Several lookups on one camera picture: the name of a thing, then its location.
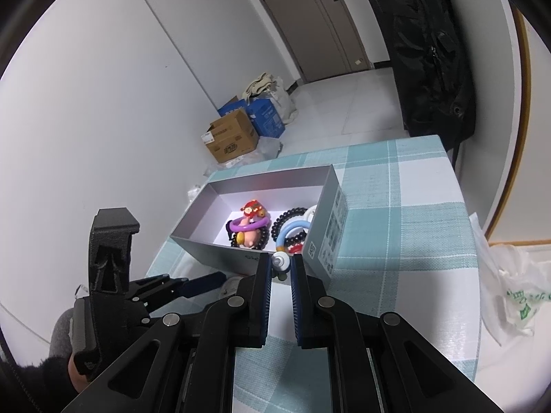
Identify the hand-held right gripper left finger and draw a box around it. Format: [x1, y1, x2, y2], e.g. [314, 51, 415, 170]
[60, 255, 274, 413]

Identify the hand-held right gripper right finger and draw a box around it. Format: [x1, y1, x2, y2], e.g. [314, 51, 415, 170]
[291, 255, 502, 413]

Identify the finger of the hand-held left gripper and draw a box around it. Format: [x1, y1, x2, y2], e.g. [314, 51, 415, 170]
[129, 272, 225, 314]

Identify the purple ring bracelet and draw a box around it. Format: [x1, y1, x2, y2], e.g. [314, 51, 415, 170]
[227, 216, 270, 234]

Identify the blue ring bracelet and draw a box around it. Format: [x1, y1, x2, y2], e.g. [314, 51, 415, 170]
[274, 219, 311, 254]

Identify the silver cardboard box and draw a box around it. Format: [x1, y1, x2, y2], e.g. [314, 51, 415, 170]
[170, 164, 349, 289]

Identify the pink figurine with red hat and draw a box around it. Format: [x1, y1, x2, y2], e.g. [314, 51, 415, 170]
[239, 200, 270, 248]

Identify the person's left forearm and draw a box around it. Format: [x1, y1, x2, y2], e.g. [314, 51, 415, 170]
[0, 309, 76, 413]

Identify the person's left hand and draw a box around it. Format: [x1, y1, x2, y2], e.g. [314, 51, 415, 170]
[66, 355, 92, 393]

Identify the clear plastic wrap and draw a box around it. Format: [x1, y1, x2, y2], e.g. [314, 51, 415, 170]
[224, 137, 283, 168]

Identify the brown cardboard box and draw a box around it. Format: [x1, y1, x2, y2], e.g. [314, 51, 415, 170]
[200, 109, 260, 164]

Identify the blue cardboard box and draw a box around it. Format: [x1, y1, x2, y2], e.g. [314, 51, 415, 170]
[217, 96, 251, 118]
[247, 98, 287, 138]

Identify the white sack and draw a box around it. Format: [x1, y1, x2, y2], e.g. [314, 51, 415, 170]
[269, 78, 299, 125]

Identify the beige cloth bag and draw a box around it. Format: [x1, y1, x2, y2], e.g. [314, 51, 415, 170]
[243, 73, 277, 102]

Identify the white plastic bag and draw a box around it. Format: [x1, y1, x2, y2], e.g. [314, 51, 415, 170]
[469, 213, 551, 347]

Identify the beige door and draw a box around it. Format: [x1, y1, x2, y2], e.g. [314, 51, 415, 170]
[241, 0, 371, 84]

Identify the black luggage bag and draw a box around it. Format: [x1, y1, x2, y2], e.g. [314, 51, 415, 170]
[371, 0, 478, 151]

